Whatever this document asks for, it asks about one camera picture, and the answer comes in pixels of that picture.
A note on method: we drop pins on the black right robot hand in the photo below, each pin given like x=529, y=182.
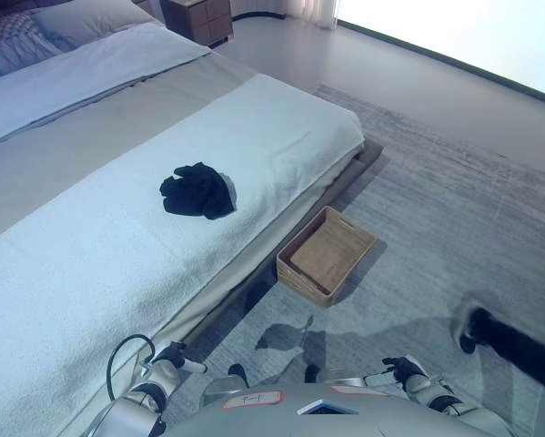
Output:
x=406, y=369

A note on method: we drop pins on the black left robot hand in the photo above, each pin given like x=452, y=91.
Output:
x=174, y=354

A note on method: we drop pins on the black clothes bundle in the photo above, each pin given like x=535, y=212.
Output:
x=199, y=191

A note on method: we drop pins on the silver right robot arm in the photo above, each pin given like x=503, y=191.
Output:
x=440, y=400

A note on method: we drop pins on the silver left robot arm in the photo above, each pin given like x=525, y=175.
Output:
x=135, y=405

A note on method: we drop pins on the white textured bed blanket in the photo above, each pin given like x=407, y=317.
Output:
x=117, y=264

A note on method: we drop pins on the woven tan basket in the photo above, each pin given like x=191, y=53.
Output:
x=326, y=261

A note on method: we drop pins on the beige bed sheet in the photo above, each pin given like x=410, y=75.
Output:
x=72, y=150

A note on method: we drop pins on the small red-bordered white sticker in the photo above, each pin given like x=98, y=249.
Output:
x=358, y=390

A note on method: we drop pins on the silver left robot leg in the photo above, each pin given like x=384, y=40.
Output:
x=222, y=389

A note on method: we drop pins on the silver robot leg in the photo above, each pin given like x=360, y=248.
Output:
x=222, y=389
x=311, y=373

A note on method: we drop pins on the large red-bordered white sticker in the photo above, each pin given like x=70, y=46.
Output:
x=254, y=399

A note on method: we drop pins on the silver right robot leg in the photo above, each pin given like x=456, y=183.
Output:
x=311, y=373

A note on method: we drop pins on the person leg black trousers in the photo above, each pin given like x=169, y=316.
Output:
x=513, y=346

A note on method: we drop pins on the grey robot torso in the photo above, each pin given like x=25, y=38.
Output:
x=299, y=421

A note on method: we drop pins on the grey floor rug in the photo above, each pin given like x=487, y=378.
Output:
x=436, y=205

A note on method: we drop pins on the light blue duvet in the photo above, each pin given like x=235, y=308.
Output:
x=72, y=77

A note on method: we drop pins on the ruffled blue pillow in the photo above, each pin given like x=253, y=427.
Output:
x=22, y=57

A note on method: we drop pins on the brown wooden nightstand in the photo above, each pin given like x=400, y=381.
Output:
x=199, y=20

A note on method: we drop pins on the plain pale pillow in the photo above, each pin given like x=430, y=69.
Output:
x=87, y=20

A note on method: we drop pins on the patterned grey pillow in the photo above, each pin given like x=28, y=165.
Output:
x=6, y=29

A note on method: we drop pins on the brown headboard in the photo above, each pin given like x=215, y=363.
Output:
x=3, y=5

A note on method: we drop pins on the brown low bed frame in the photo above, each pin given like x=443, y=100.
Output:
x=347, y=177

